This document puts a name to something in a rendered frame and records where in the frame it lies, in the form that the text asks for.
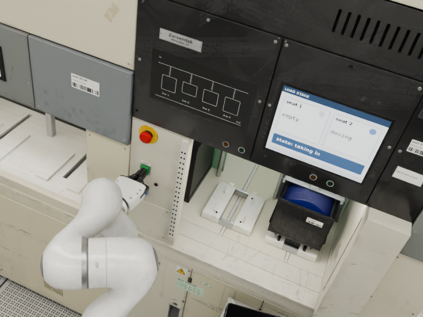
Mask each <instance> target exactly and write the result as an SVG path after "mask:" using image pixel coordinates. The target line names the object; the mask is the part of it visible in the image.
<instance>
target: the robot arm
mask: <svg viewBox="0 0 423 317"><path fill-rule="evenodd" d="M146 175H147V173H146V169H144V168H143V167H142V168H141V169H140V170H138V171H137V172H136V173H135V174H132V175H129V176H125V175H120V176H119V177H118V178H117V179H116V180H115V181H113V180H111V179H109V178H106V177H98V178H95V179H93V180H91V181H90V182H89V183H88V184H87V185H86V186H85V188H84V190H83V192H82V198H81V207H80V210H79V212H78V214H77V215H76V217H75V218H74V219H73V220H72V221H71V222H70V223H69V224H68V225H67V226H66V227H65V228H64V229H62V230H61V231H60V232H59V233H58V234H56V235H55V236H54V237H53V238H52V240H51V241H50V242H49V244H48V245H47V246H46V248H45V250H44V251H43V254H42V258H41V261H40V270H41V273H42V277H43V278H44V280H45V282H46V283H47V284H49V285H50V286H52V287H54V288H56V289H63V290H76V289H95V288H105V287H109V289H108V290H107V291H106V292H104V293H103V294H102V295H100V297H98V298H97V299H95V300H94V301H93V302H92V303H91V304H90V305H89V306H88V307H87V308H86V309H85V310H84V312H83V314H82V316H81V317H128V315H129V314H130V312H131V310H132V309H133V308H134V307H135V306H136V305H137V304H138V303H139V302H140V301H141V300H142V299H143V297H144V296H145V295H146V294H147V293H148V292H149V291H150V289H151V288H152V286H153V285H154V282H155V280H156V277H157V273H158V270H159V261H158V257H157V253H156V251H155V249H154V247H153V246H152V245H151V244H150V243H149V242H148V241H147V240H144V239H143V238H138V237H137V235H138V230H137V226H136V224H135V223H134V222H133V220H132V219H131V218H130V217H129V216H128V215H127V212H130V211H131V210H132V209H133V208H135V207H136V206H137V205H138V204H139V203H140V202H141V200H142V199H143V198H144V197H145V194H144V193H145V192H147V191H148V190H149V186H148V185H147V184H144V181H143V180H144V179H145V177H146Z"/></svg>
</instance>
